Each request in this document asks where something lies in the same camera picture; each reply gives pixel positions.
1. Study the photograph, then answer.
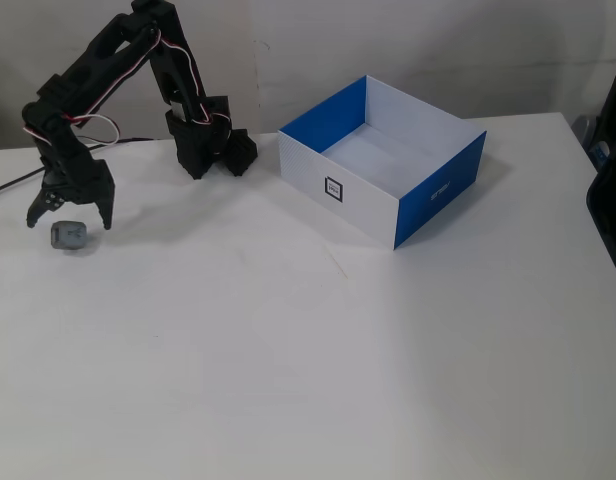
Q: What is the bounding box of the white servo wire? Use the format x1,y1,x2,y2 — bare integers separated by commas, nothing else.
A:
21,113,121,147

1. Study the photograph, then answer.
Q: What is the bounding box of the gray block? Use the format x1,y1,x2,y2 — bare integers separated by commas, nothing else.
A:
50,219,89,253

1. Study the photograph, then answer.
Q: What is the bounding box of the black power cable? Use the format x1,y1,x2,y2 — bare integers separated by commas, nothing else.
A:
0,137,162,199

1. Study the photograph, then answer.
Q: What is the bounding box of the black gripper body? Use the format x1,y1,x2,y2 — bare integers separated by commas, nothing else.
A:
40,130,107,204

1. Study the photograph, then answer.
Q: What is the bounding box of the red servo wire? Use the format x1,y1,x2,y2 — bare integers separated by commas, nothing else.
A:
155,28,212,129

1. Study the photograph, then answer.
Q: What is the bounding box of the black plastic case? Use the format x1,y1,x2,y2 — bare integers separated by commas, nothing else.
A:
585,39,616,294

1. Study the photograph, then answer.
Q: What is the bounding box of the blue and white cardboard box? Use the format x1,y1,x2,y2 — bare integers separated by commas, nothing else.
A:
277,74,488,251

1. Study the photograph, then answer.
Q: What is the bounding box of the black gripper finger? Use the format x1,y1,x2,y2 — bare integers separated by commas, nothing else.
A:
87,160,115,231
26,183,65,229

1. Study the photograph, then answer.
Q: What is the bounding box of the grey blue object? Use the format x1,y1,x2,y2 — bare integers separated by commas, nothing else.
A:
572,113,612,171

